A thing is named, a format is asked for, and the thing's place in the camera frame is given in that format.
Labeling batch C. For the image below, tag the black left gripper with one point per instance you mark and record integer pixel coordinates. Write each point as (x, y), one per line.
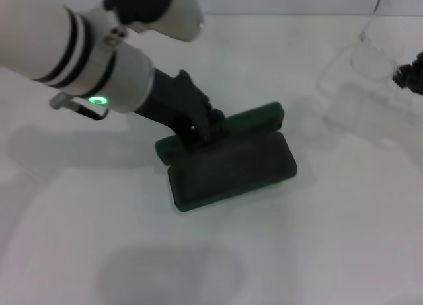
(175, 100)

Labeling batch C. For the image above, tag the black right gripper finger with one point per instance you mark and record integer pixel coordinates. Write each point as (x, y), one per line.
(411, 78)

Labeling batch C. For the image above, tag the green glasses case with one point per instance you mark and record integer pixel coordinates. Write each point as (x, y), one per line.
(231, 172)

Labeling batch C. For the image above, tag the clear white glasses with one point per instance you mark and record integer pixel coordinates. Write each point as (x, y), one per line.
(363, 37)

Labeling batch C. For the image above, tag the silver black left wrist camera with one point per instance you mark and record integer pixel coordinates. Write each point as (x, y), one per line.
(178, 14)

